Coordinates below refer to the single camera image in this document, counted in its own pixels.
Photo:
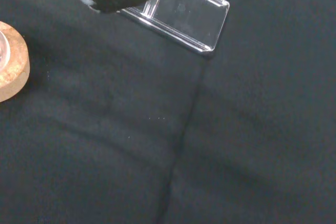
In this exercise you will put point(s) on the clear plastic funnel stand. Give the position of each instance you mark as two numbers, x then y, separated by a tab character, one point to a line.
189	16

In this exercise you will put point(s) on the clear round-bottom flask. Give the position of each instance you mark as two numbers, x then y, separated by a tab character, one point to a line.
3	51

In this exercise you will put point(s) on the black table cloth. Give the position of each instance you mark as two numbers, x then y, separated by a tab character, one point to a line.
168	142

